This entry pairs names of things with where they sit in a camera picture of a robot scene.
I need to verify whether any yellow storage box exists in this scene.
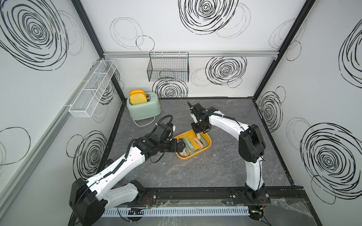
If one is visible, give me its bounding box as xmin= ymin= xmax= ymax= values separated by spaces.
xmin=174 ymin=130 xmax=212 ymax=161

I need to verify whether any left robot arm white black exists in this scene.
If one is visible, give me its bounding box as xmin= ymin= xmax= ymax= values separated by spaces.
xmin=68 ymin=115 xmax=185 ymax=226

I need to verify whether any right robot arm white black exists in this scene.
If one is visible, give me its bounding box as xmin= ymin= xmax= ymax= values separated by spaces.
xmin=188 ymin=103 xmax=266 ymax=198

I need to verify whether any light green fruit knife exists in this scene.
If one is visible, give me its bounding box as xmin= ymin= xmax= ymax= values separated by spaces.
xmin=183 ymin=137 xmax=194 ymax=152

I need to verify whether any mint green toaster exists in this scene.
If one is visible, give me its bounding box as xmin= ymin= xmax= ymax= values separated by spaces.
xmin=126 ymin=92 xmax=161 ymax=121

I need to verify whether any yellow toast slice front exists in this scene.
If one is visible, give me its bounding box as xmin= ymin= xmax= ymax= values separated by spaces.
xmin=130 ymin=92 xmax=147 ymax=105

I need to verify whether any yellow toast slice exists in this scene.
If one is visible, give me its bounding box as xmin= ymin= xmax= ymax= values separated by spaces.
xmin=129 ymin=89 xmax=145 ymax=96
xmin=130 ymin=92 xmax=147 ymax=105

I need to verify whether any yellow toast slice rear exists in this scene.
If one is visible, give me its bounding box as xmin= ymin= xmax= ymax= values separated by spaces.
xmin=129 ymin=89 xmax=145 ymax=96

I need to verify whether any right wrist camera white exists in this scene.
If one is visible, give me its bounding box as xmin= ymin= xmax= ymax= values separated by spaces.
xmin=190 ymin=109 xmax=198 ymax=123

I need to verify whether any green handled fruit knife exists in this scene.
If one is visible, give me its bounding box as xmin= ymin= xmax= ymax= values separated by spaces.
xmin=190 ymin=139 xmax=201 ymax=152

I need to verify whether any white toaster power cable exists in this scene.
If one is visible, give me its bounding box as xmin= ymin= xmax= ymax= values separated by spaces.
xmin=132 ymin=115 xmax=156 ymax=128

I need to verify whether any white slotted cable duct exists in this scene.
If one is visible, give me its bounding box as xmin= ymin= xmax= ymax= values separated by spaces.
xmin=102 ymin=206 xmax=251 ymax=218

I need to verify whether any black wire wall basket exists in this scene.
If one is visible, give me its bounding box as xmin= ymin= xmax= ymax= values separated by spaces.
xmin=147 ymin=51 xmax=189 ymax=82

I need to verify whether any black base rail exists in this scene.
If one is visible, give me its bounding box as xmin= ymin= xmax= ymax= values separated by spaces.
xmin=123 ymin=186 xmax=306 ymax=206

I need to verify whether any white mesh wall shelf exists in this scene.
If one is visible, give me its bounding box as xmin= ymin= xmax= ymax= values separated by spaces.
xmin=69 ymin=59 xmax=117 ymax=118

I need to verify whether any aluminium wall rail back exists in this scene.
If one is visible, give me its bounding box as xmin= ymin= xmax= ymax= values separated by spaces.
xmin=103 ymin=50 xmax=279 ymax=58

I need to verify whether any aluminium wall rail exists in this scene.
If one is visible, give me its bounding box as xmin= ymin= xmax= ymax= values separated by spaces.
xmin=1 ymin=71 xmax=90 ymax=217
xmin=103 ymin=50 xmax=279 ymax=58

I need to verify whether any black corner frame post right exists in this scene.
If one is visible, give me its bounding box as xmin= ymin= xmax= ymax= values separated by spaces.
xmin=253 ymin=0 xmax=316 ymax=101

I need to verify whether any black corner frame post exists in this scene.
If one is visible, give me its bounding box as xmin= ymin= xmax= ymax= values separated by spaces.
xmin=71 ymin=0 xmax=126 ymax=102
xmin=253 ymin=0 xmax=316 ymax=101

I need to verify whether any black corner frame post left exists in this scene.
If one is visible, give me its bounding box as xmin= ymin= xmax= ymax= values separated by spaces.
xmin=71 ymin=0 xmax=126 ymax=102

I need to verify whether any aluminium wall rail left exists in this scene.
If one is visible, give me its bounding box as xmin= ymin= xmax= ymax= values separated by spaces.
xmin=1 ymin=71 xmax=90 ymax=217

